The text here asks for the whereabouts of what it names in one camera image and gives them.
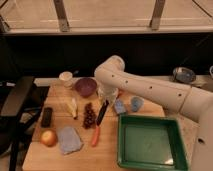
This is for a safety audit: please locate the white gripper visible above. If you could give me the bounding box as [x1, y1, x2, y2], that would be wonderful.
[98, 88, 118, 106]

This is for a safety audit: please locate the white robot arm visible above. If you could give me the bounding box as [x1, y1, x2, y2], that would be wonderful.
[94, 55, 213, 171]

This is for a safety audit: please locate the purple bowl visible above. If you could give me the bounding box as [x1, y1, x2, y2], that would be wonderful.
[74, 77, 97, 98]

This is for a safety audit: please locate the metal bowl in background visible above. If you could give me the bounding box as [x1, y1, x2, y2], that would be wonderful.
[173, 67, 196, 84]

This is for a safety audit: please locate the blue sponge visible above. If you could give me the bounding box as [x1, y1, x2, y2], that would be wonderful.
[114, 99, 127, 114]

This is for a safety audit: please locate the blue plastic cup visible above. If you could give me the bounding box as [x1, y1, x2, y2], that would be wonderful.
[131, 97, 144, 112]

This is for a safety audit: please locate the bunch of dark grapes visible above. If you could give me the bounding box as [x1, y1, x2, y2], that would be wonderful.
[83, 103, 96, 129]

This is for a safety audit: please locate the peeled banana toy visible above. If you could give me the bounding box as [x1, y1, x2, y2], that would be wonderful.
[66, 98, 78, 119]

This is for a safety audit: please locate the white paper cup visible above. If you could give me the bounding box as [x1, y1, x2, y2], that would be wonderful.
[59, 71, 73, 88]

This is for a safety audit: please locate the green plastic tray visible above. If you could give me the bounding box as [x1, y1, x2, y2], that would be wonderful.
[117, 115, 189, 171]

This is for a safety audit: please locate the blue grey cloth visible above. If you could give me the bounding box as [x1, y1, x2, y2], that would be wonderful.
[57, 126, 83, 155]

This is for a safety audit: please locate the black rectangular block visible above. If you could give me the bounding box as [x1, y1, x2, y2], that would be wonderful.
[41, 107, 53, 128]

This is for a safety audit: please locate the red yellow apple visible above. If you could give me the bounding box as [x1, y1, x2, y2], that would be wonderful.
[40, 130, 57, 147]

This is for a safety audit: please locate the black office chair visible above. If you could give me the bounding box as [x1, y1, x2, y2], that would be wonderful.
[0, 76, 36, 171]

